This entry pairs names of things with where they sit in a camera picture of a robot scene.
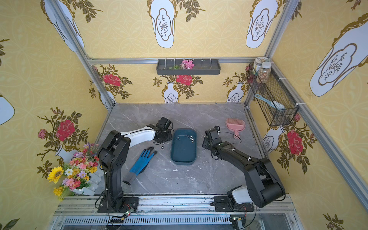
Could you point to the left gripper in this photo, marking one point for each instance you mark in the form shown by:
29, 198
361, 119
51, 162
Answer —
166, 134

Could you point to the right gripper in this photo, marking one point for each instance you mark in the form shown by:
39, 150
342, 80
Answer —
207, 141

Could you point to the teal plastic storage box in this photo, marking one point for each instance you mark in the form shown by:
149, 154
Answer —
184, 146

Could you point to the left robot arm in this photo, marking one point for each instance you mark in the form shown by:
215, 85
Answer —
113, 153

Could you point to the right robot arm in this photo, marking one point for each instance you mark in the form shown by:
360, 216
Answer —
262, 182

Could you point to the pink plastic comb brush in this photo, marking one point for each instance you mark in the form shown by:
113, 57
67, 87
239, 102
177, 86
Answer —
236, 126

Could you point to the blue grey work glove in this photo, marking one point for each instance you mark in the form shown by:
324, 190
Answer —
140, 165

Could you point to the pink flower on shelf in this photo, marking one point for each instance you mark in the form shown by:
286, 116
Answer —
187, 64

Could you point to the light blue brush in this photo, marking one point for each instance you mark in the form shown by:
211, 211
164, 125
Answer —
273, 104

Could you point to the spice jar white lid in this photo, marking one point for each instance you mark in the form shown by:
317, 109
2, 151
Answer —
264, 72

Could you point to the glass jar behind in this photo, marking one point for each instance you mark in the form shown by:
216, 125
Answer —
258, 64

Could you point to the colourful artificial flower bouquet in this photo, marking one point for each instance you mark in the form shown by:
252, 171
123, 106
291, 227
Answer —
79, 172

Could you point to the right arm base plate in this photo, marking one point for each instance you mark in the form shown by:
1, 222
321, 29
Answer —
226, 204

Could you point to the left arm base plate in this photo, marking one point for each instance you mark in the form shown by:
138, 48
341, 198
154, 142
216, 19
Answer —
119, 205

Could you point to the dark grey wall shelf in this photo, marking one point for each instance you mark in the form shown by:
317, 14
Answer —
203, 66

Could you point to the black wire mesh basket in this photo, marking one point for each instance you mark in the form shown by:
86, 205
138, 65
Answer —
273, 90

